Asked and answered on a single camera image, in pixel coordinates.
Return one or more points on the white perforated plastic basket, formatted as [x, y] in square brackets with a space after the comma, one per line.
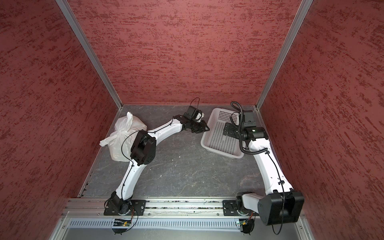
[215, 141]

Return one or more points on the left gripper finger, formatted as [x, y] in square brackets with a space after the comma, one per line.
[198, 129]
[203, 126]

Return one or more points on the left aluminium corner post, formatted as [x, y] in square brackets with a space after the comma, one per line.
[81, 36]

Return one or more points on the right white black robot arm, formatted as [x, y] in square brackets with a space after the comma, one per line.
[281, 203]

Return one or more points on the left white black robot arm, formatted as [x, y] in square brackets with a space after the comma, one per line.
[143, 152]

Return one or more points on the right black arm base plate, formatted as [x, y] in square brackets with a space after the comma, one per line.
[231, 208]

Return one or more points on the right circuit board under rail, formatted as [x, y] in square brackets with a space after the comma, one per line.
[246, 226]

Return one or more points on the white plastic bag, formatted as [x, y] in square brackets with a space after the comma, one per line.
[122, 138]

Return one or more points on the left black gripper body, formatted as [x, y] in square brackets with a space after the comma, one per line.
[194, 123]

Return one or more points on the circuit board under rail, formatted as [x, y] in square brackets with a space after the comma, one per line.
[121, 226]
[246, 226]

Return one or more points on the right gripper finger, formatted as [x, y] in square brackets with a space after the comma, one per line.
[228, 127]
[229, 134]

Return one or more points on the aluminium front rail frame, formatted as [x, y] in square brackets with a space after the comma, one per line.
[204, 214]

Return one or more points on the right aluminium corner post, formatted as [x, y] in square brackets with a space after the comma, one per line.
[290, 37]

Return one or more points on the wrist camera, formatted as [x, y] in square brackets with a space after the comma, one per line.
[247, 119]
[195, 113]

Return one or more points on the aluminium corner post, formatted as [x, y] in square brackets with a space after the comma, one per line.
[290, 37]
[81, 36]

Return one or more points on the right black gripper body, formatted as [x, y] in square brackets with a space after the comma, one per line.
[237, 130]

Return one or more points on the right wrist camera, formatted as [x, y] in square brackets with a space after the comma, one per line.
[247, 119]

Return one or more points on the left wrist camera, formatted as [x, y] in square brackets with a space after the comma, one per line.
[195, 113]

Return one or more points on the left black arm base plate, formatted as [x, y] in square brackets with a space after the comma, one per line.
[124, 208]

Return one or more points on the left circuit board under rail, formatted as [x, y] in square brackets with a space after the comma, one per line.
[121, 226]

